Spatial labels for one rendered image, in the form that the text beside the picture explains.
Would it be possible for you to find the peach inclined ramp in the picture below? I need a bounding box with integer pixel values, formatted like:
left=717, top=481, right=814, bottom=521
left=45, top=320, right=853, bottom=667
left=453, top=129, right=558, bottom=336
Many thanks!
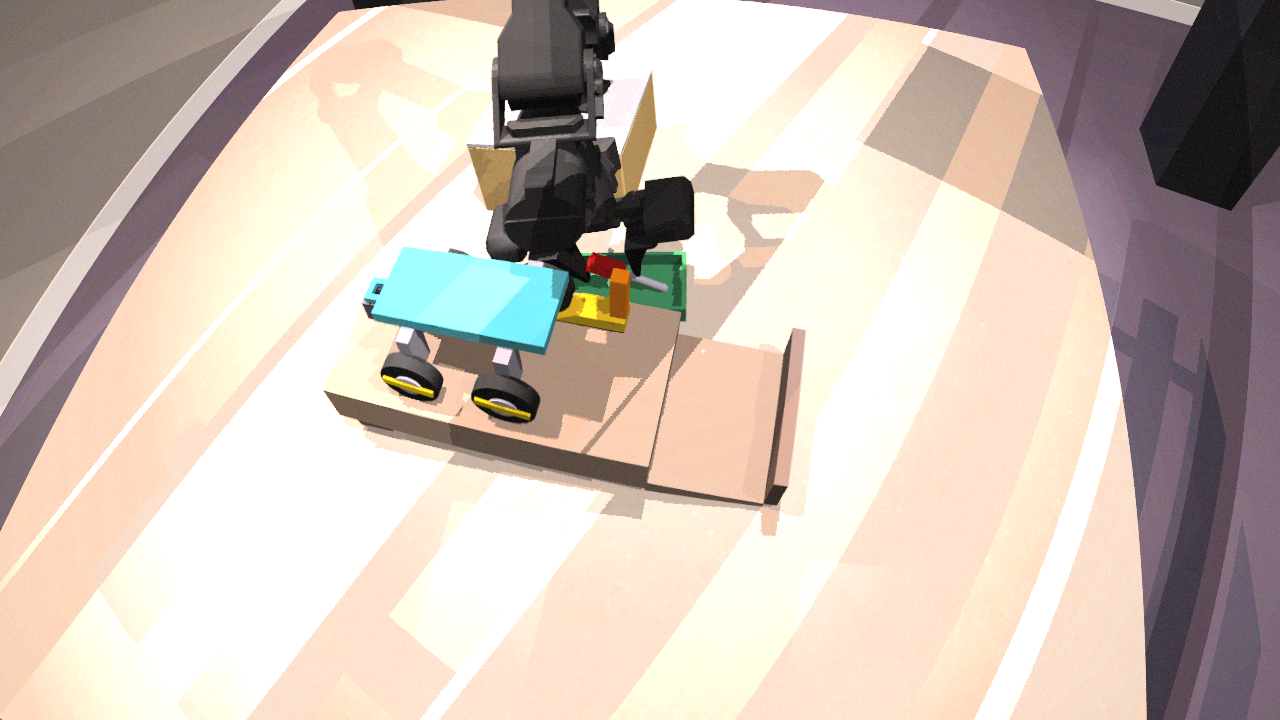
left=323, top=300, right=806, bottom=506

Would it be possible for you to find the red-headed stop pin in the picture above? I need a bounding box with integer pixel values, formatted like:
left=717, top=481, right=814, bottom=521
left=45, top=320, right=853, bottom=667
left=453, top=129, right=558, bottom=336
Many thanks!
left=586, top=252, right=669, bottom=292

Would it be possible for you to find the green tray floor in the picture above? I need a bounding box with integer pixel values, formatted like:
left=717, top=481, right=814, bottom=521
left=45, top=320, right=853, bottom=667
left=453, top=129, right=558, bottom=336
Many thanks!
left=573, top=264, right=682, bottom=306

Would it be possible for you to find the yellow wheel chock with orange handle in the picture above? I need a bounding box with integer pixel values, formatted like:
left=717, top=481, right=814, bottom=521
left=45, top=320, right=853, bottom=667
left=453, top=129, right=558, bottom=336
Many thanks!
left=556, top=268, right=630, bottom=333

